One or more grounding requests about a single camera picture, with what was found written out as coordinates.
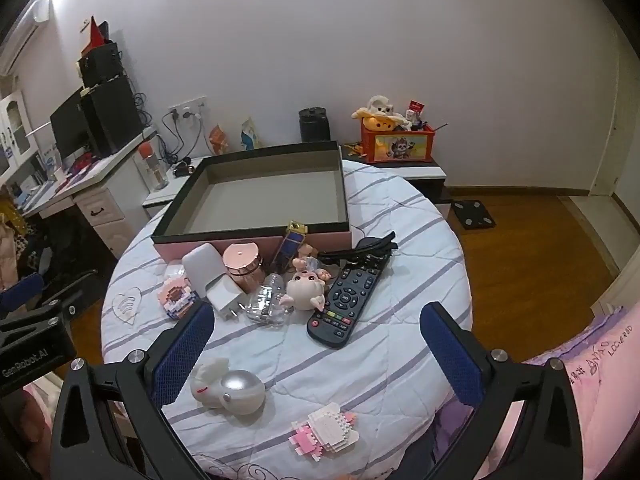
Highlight silver white rabbit lamp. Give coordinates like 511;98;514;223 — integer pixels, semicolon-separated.
189;358;266;416

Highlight pink block toy round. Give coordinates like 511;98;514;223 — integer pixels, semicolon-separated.
157;276;196;321

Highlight white rounded case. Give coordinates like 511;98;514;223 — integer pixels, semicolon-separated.
182;243;227;297

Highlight pink white block toy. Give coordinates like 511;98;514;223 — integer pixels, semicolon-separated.
288;403;359;462

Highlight black tv remote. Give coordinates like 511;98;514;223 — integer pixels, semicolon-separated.
307;252;392;349

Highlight black hair claw clip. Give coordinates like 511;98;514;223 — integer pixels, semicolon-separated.
317;231;398;264

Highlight pink pig figurine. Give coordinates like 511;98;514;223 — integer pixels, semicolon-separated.
279;256;332;312

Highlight blue gold lighter box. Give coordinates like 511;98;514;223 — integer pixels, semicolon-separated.
270;221;308;274

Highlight white power adapter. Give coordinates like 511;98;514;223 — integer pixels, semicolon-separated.
206;274;248;320

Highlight pink floral bedsheet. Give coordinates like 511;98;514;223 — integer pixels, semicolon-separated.
434;299;640;480

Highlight white desk with drawers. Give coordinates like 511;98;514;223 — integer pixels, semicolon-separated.
24;126;157;258

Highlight white glass cabinet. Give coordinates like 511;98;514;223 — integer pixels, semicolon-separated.
0;90;37;184

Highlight orange capped bottle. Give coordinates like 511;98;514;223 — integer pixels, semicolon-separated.
138;141;168;191

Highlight rose gold lidded jar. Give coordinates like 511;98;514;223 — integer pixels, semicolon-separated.
222;242;265;294

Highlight white striped quilt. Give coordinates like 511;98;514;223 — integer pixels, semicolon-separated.
100;159;474;480

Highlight black floor scale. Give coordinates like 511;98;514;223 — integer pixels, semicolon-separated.
451;200;496;230

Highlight black computer monitor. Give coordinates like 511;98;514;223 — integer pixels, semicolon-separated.
50;89;93;159

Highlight white low side table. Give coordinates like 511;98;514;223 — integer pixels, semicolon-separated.
142;157;204;219

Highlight black computer tower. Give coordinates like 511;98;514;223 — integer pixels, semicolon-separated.
80;77;143;158

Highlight pink black storage box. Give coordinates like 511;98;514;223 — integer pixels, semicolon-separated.
152;141;352;262

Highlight orange snack bag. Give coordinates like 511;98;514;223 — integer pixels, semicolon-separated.
208;125;229;156

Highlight black box on tower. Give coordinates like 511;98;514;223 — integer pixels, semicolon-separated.
78;42;125;88

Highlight blue white snack bag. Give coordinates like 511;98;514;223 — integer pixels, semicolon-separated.
240;117;262;151

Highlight white air conditioner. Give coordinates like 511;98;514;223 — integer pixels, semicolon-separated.
0;0;51;76

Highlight orange toy box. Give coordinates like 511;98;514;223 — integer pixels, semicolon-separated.
360;125;436;162

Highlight yellow white plush toys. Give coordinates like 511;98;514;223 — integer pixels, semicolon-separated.
352;96;411;132

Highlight black cylinder appliance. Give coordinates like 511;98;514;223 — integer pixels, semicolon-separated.
298;106;331;142

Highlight white wall power strip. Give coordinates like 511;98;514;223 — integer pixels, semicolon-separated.
168;96;207;119

